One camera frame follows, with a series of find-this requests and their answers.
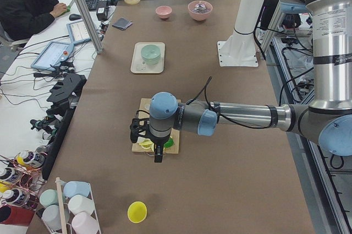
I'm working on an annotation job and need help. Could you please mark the small pink bowl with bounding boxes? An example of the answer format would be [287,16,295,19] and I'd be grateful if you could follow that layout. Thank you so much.
[155,6,172,19]

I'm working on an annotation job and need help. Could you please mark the large pink bowl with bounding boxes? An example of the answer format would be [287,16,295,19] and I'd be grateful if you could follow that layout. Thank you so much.
[188,0,213,21]

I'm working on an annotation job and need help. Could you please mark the lemon slice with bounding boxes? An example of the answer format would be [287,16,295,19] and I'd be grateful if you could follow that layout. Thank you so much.
[139,140,154,150]

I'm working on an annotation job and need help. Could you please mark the green lime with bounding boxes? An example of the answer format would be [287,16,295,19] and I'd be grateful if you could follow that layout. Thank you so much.
[163,137,174,148]

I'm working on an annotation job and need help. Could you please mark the yellow plastic cup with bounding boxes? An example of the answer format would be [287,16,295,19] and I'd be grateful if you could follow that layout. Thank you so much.
[127,201,147,224]

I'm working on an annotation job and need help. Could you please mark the white cup on rack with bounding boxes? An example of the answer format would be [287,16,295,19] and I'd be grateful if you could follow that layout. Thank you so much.
[68,195,95,215]

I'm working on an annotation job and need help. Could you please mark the blue cup on rack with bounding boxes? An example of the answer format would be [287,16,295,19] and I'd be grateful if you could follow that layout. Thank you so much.
[63,181,90,198]

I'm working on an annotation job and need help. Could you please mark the cream rabbit tray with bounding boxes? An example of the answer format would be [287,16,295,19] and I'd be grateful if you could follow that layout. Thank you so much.
[130,42,165,74]

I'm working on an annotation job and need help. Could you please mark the pink cup on rack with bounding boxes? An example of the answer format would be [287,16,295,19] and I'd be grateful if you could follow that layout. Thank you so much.
[71,211,99,234]

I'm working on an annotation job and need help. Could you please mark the green stacked bowls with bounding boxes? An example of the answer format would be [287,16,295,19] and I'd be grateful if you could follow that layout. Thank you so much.
[141,44,161,65]

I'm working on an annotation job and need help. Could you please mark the wooden rack pole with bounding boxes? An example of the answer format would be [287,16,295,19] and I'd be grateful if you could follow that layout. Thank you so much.
[55,177,67,234]

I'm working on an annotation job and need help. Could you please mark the black tool holder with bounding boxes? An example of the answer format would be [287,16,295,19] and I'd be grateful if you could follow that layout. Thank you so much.
[46,73,87,116]

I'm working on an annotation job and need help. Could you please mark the mint cup on rack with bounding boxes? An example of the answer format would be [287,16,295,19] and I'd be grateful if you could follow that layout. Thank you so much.
[39,189,59,208]

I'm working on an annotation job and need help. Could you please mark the grey cup on rack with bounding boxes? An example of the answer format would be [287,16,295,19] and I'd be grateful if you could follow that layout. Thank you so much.
[42,205,62,231]

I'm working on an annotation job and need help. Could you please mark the yellow paint bottle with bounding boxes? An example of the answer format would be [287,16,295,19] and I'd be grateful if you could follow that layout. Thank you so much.
[16,151,45,168]

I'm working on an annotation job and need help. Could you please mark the grey folded cloth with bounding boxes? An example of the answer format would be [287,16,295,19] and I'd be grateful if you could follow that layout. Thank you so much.
[112,17,133,30]

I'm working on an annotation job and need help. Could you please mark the blue teach pendant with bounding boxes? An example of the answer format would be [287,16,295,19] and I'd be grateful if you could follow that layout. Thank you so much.
[31,41,74,71]

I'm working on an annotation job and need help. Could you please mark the black power adapter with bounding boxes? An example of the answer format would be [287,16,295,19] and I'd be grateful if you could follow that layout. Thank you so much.
[96,7,108,21]

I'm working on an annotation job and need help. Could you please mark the metal ice scoop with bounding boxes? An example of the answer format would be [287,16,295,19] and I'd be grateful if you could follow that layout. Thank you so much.
[194,3,207,13]

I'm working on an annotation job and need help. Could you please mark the black computer mouse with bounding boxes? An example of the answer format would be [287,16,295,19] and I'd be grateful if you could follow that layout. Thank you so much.
[69,14,81,21]

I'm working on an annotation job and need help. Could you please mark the person in black hoodie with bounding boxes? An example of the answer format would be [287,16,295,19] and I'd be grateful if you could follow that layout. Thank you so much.
[1,0,67,41]

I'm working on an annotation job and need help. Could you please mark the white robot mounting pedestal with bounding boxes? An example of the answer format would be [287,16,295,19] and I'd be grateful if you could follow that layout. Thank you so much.
[217,0,264,67]

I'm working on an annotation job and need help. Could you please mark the aluminium frame post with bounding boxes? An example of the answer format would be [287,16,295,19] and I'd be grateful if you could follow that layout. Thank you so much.
[74,0,103,54]

